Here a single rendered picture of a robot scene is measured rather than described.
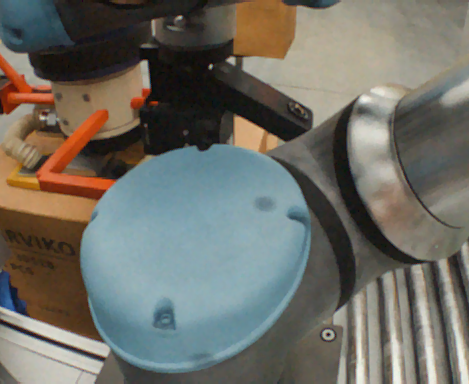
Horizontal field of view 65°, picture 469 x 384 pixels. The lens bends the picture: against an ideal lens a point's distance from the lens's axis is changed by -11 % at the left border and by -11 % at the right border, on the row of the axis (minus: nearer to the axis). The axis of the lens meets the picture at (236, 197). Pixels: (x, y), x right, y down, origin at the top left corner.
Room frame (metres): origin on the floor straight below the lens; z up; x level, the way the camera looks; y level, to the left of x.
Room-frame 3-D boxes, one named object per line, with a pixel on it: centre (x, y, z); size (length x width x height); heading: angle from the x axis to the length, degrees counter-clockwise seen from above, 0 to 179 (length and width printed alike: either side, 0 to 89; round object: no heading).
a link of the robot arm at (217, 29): (0.37, 0.04, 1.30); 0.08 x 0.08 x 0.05
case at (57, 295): (0.69, 0.26, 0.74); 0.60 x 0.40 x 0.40; 79
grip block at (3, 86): (0.74, 0.50, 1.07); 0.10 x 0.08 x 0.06; 168
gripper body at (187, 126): (0.38, 0.05, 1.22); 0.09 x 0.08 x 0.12; 79
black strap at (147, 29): (0.69, 0.26, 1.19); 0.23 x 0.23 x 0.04
